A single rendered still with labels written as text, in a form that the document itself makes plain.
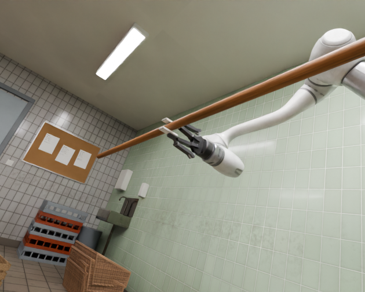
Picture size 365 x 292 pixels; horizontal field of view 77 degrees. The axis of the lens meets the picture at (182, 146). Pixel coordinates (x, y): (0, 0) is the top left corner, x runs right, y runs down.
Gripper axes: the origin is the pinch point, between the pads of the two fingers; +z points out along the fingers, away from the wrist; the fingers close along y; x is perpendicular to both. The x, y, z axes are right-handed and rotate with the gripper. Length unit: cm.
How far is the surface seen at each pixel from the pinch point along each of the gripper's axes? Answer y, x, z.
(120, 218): 22, 250, -104
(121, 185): -32, 306, -111
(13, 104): -95, 359, 83
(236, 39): -148, 49, -65
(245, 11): -147, 26, -48
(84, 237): 60, 314, -87
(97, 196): -8, 366, -98
